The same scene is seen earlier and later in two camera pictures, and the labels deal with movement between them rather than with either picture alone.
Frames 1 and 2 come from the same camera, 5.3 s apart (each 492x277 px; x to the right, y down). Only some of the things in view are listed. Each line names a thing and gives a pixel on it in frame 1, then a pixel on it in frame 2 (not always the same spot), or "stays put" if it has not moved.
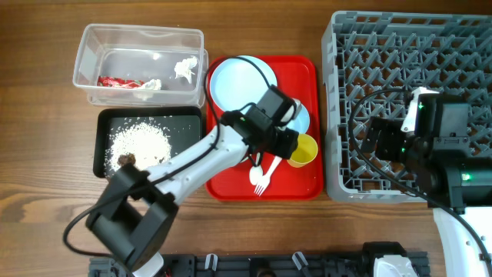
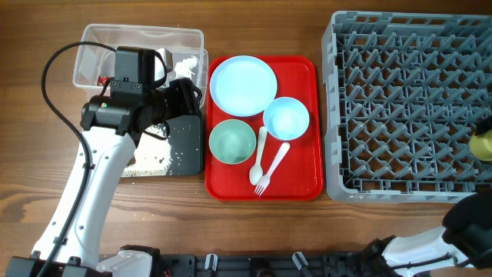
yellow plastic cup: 306,151 to 480,147
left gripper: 288,145 to 186,101
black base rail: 268,265 stays put
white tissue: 184,68 stays put
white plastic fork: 265,178 stays put
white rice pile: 149,146 stays put
